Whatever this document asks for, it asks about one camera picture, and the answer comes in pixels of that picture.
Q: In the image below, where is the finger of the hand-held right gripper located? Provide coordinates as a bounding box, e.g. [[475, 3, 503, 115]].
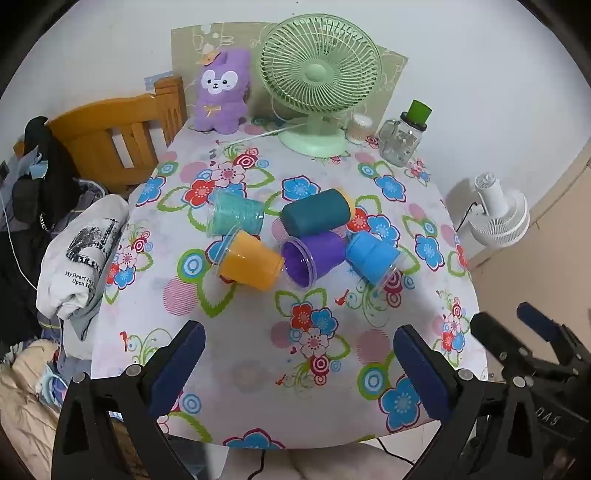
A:
[[471, 311, 536, 377], [517, 302, 591, 365]]

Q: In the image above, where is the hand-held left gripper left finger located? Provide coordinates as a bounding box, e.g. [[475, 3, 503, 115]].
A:
[[52, 320, 207, 480]]

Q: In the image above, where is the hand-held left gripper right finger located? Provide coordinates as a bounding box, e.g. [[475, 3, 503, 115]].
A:
[[392, 324, 546, 480]]

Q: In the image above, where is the orange cup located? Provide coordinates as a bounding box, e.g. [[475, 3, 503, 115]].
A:
[[216, 229, 286, 291]]

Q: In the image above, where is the blue cup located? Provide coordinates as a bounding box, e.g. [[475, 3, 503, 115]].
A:
[[345, 231, 403, 291]]

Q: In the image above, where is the purple cup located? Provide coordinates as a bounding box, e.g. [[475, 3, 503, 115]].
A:
[[281, 231, 352, 289]]

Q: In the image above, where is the teal glitter cup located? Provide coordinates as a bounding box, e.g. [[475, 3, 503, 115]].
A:
[[206, 189, 265, 238]]

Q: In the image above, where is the dark teal cup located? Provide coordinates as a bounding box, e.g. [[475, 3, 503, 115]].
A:
[[281, 188, 356, 236]]

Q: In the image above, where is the white floor fan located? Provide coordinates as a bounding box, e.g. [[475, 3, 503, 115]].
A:
[[468, 172, 530, 247]]

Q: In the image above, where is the white printed t-shirt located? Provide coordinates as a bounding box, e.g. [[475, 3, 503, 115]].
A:
[[36, 194, 131, 361]]

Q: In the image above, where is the beige blanket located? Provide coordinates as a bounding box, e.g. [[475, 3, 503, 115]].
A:
[[0, 339, 93, 462]]

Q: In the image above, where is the glass mug with green lid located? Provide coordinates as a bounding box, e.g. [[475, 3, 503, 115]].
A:
[[378, 99, 433, 168]]

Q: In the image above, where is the black jacket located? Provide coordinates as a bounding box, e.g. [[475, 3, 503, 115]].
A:
[[0, 116, 100, 324]]

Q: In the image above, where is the clear swab container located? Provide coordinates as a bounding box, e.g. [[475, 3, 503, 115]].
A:
[[345, 112, 375, 145]]

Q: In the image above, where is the wooden chair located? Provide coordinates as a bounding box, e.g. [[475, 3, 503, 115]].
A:
[[14, 76, 188, 199]]

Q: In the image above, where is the purple plush toy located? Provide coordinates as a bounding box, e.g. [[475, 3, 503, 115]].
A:
[[191, 47, 252, 134]]

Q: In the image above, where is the green desk fan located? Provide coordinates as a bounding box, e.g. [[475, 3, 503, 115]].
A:
[[259, 14, 383, 158]]

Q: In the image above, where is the black fan cable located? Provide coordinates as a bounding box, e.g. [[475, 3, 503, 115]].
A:
[[455, 200, 485, 232]]

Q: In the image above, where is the thin white cable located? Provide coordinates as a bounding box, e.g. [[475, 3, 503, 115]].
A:
[[0, 185, 38, 291]]

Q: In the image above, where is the white fan cable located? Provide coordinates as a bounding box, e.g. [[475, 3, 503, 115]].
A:
[[231, 122, 305, 145]]

